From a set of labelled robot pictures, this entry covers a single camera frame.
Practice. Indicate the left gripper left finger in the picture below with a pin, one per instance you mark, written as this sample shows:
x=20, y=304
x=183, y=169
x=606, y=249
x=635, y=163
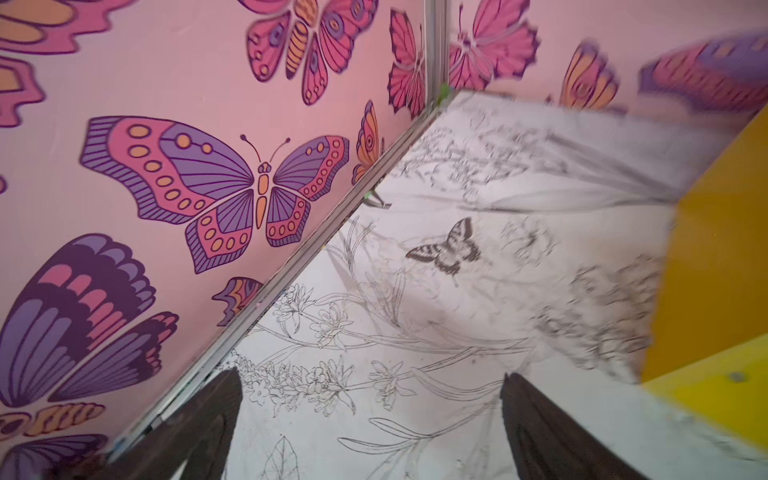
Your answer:
x=194, y=441

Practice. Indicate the yellow shelf with blue board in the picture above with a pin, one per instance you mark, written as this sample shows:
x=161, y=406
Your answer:
x=709, y=350

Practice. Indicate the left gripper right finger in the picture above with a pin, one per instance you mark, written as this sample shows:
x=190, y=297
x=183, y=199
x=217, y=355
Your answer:
x=547, y=443

